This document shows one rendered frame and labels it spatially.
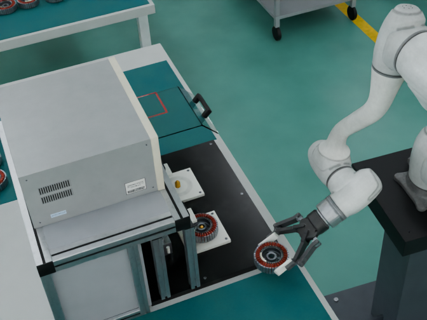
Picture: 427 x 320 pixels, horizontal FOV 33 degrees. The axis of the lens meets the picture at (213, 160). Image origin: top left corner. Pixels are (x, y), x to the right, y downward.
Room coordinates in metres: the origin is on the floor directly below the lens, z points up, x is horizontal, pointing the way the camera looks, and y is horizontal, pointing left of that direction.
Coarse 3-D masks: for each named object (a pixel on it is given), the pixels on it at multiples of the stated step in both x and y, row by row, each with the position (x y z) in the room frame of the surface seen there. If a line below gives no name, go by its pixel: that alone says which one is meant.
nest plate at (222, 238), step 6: (216, 216) 1.69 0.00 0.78; (222, 228) 1.63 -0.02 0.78; (180, 234) 1.61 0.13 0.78; (222, 234) 1.60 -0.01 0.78; (216, 240) 1.58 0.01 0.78; (222, 240) 1.58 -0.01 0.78; (228, 240) 1.57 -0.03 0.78; (198, 246) 1.56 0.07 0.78; (204, 246) 1.55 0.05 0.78; (210, 246) 1.55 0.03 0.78; (216, 246) 1.56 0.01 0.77; (198, 252) 1.54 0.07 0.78
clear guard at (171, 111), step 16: (144, 96) 2.03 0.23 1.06; (160, 96) 2.02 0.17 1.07; (176, 96) 2.02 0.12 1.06; (192, 96) 2.06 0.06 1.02; (160, 112) 1.93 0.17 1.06; (176, 112) 1.92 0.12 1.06; (192, 112) 1.92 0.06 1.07; (160, 128) 1.84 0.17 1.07; (176, 128) 1.84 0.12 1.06; (192, 128) 1.84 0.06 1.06; (208, 128) 1.85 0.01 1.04
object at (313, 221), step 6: (312, 216) 1.51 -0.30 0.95; (318, 216) 1.50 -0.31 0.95; (300, 222) 1.52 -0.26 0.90; (306, 222) 1.51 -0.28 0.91; (312, 222) 1.49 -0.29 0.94; (318, 222) 1.48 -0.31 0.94; (324, 222) 1.48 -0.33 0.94; (300, 228) 1.50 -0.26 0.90; (306, 228) 1.49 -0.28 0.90; (312, 228) 1.49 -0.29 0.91; (318, 228) 1.47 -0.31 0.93; (324, 228) 1.47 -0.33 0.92; (300, 234) 1.48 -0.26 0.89; (312, 234) 1.47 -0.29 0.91; (318, 234) 1.47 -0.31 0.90; (306, 240) 1.47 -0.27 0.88
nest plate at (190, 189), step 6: (174, 174) 1.91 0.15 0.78; (180, 174) 1.91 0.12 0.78; (186, 174) 1.91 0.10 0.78; (192, 174) 1.91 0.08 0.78; (174, 180) 1.88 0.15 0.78; (180, 180) 1.88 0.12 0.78; (186, 180) 1.88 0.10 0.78; (192, 180) 1.87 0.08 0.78; (174, 186) 1.85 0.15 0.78; (180, 186) 1.85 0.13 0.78; (186, 186) 1.85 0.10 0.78; (192, 186) 1.84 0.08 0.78; (198, 186) 1.84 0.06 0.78; (180, 192) 1.82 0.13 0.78; (186, 192) 1.81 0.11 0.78; (192, 192) 1.81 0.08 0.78; (198, 192) 1.81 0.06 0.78; (180, 198) 1.79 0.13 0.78; (186, 198) 1.78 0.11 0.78; (192, 198) 1.79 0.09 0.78
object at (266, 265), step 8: (256, 248) 1.49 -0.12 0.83; (264, 248) 1.48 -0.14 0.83; (272, 248) 1.49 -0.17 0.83; (280, 248) 1.48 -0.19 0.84; (256, 256) 1.45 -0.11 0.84; (272, 256) 1.47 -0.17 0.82; (280, 256) 1.46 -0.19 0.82; (288, 256) 1.44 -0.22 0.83; (256, 264) 1.43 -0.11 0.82; (264, 264) 1.42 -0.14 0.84; (272, 264) 1.41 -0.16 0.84; (280, 264) 1.41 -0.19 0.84; (264, 272) 1.41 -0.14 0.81; (272, 272) 1.40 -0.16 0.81
